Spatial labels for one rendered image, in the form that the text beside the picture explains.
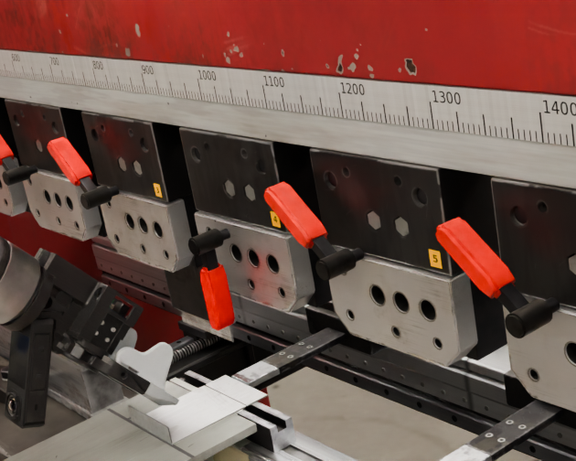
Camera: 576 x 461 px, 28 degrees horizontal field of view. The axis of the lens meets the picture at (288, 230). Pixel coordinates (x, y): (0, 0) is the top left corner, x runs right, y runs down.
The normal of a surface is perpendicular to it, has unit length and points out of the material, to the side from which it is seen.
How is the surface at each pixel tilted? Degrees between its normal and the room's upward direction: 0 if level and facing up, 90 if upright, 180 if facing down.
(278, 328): 90
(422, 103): 90
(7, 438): 0
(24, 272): 72
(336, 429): 0
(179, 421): 0
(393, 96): 90
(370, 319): 90
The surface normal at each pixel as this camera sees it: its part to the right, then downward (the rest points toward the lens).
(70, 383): -0.77, 0.33
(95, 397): 0.61, 0.15
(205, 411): -0.17, -0.93
